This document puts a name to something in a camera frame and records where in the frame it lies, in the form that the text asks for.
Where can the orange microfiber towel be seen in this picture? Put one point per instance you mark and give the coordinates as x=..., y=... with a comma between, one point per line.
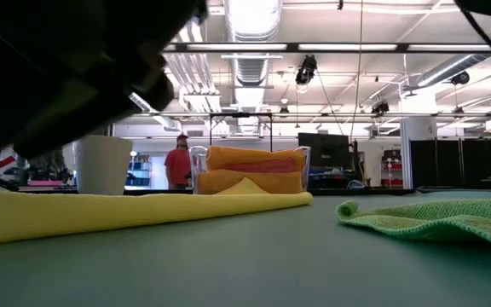
x=284, y=183
x=250, y=154

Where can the yellow microfiber towel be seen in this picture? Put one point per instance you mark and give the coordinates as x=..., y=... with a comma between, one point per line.
x=100, y=213

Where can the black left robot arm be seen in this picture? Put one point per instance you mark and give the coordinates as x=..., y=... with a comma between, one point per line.
x=24, y=64

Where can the green microfiber towel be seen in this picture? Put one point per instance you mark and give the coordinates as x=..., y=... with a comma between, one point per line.
x=441, y=217

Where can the blue shelf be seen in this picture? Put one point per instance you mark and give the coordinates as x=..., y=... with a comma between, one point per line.
x=139, y=170

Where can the person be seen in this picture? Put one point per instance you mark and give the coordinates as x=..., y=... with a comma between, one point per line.
x=178, y=166

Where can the white plant pot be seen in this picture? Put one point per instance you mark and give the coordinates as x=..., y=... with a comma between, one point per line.
x=102, y=166

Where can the clear plastic bin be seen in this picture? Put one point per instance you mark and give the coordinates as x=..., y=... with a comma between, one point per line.
x=306, y=166

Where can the black monitor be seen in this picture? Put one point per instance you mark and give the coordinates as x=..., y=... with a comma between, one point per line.
x=322, y=151

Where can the red shelf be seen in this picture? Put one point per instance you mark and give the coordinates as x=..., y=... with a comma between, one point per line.
x=391, y=168

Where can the white square column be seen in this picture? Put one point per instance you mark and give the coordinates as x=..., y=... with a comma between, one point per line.
x=418, y=140

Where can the black partition panels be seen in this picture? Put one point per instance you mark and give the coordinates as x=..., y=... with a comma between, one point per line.
x=454, y=162

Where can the silver ventilation duct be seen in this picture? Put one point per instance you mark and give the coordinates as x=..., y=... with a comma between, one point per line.
x=252, y=64

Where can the black overhead frame beam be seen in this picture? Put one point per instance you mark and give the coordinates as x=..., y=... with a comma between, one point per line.
x=292, y=48

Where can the black overhead camera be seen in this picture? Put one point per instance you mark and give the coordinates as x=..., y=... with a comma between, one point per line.
x=306, y=72

